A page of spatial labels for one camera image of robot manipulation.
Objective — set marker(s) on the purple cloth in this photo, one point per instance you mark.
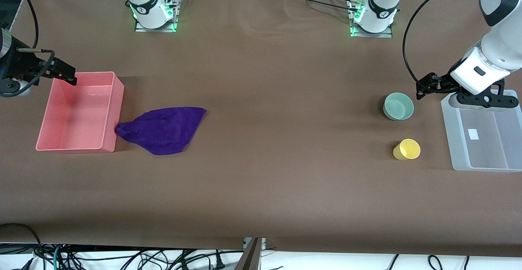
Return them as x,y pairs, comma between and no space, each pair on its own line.
163,129

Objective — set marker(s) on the brown table cover sheet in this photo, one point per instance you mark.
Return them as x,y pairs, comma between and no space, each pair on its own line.
261,139

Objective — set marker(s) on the brown wooden post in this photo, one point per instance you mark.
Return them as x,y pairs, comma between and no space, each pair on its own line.
251,257

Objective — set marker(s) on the translucent white plastic bin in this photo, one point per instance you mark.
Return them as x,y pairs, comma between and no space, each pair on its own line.
485,139

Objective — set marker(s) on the green bowl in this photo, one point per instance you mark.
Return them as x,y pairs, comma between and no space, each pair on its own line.
398,107

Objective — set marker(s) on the pink plastic bin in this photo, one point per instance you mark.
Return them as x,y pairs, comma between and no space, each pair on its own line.
77,115

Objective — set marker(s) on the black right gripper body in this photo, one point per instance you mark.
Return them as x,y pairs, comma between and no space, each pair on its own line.
19,64

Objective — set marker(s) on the white label sticker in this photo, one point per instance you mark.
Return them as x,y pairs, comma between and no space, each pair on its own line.
473,134

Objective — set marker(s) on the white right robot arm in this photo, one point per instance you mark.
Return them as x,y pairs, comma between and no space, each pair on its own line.
142,1

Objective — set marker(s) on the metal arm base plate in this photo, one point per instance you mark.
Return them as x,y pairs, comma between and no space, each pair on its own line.
140,28
385,34

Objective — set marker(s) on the yellow cup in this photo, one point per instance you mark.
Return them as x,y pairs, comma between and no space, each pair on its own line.
407,149

